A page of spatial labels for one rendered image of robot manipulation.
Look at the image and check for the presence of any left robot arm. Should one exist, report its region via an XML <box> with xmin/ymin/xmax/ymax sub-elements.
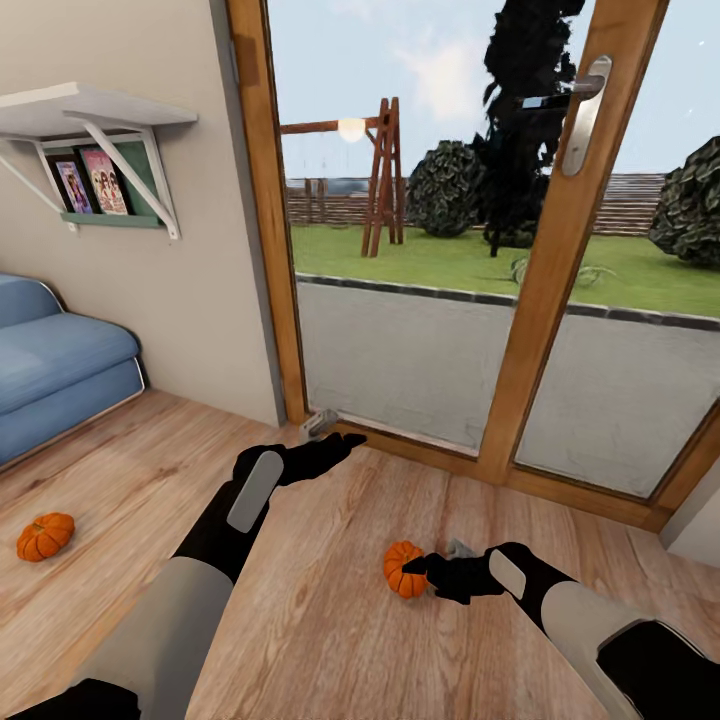
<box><xmin>5</xmin><ymin>409</ymin><xmax>367</xmax><ymax>720</ymax></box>

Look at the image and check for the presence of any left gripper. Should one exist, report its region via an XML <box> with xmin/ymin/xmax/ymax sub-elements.
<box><xmin>299</xmin><ymin>433</ymin><xmax>367</xmax><ymax>479</ymax></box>

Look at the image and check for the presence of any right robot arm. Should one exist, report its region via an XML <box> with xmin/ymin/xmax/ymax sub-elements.
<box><xmin>402</xmin><ymin>539</ymin><xmax>720</xmax><ymax>720</ymax></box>

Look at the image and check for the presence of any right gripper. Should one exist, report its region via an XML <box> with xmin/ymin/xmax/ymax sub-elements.
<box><xmin>402</xmin><ymin>553</ymin><xmax>480</xmax><ymax>605</ymax></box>

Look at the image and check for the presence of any pumpkin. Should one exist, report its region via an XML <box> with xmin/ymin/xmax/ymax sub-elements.
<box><xmin>17</xmin><ymin>513</ymin><xmax>75</xmax><ymax>562</ymax></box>
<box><xmin>383</xmin><ymin>541</ymin><xmax>429</xmax><ymax>599</ymax></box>

